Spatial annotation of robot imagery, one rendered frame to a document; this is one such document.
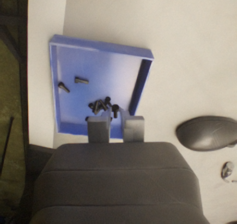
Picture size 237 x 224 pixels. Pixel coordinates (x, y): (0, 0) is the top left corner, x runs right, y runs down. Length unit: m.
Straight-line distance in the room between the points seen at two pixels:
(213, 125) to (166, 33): 0.15
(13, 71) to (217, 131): 1.36
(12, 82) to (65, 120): 1.28
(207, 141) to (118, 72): 0.16
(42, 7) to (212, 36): 0.17
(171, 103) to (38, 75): 0.17
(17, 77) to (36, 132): 1.19
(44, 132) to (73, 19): 0.18
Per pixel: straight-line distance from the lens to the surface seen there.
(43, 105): 0.25
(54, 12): 0.19
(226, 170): 0.43
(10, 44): 1.26
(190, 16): 0.19
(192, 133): 0.27
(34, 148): 0.32
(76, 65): 0.20
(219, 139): 0.28
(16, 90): 1.56
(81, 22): 0.18
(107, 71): 0.20
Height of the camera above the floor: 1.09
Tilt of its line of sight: 48 degrees down
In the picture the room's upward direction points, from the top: 178 degrees clockwise
